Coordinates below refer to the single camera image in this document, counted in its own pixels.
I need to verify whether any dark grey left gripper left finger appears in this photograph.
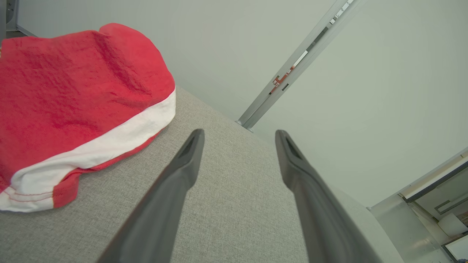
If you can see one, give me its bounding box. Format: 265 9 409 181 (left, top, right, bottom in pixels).
96 129 205 263

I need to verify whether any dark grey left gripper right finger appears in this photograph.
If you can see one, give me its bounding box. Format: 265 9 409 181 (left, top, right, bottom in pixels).
275 130 382 263

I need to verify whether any red white basketball jersey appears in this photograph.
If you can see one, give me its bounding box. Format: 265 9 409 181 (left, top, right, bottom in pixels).
0 23 177 213

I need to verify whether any white box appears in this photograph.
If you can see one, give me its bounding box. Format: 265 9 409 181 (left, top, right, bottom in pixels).
438 213 468 237

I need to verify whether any grey aluminium partition post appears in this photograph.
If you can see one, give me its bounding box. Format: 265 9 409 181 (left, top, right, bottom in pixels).
235 0 368 133

